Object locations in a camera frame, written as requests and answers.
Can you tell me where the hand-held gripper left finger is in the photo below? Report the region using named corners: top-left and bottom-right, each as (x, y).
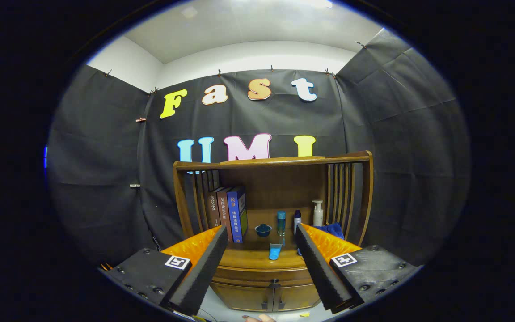
top-left (99, 225), bottom-right (229, 317)

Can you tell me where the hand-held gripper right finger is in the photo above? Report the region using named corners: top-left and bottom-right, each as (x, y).
top-left (294, 223), bottom-right (421, 314)

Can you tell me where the wooden drawer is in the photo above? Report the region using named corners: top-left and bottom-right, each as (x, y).
top-left (213, 265), bottom-right (316, 288)

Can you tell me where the wooden cabinet door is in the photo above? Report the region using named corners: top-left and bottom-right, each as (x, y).
top-left (273, 284), bottom-right (321, 312)
top-left (211, 283), bottom-right (275, 312)

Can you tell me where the wooden countertop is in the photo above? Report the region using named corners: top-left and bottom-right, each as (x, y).
top-left (222, 208), bottom-right (325, 269)

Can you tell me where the wooden cabinet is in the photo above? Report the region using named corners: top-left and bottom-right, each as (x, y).
top-left (173, 150), bottom-right (373, 313)

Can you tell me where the blue folded towel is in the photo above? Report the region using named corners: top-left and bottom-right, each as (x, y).
top-left (311, 222), bottom-right (345, 240)

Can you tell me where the reddish brown book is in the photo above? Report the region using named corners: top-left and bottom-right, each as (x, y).
top-left (217, 188), bottom-right (233, 242)

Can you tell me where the dark brown book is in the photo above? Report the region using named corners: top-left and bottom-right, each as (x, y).
top-left (207, 189), bottom-right (221, 229)

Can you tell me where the blue book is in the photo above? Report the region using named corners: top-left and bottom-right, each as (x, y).
top-left (228, 186), bottom-right (248, 244)

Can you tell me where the black backdrop cloth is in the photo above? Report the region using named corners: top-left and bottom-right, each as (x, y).
top-left (46, 29), bottom-right (470, 269)

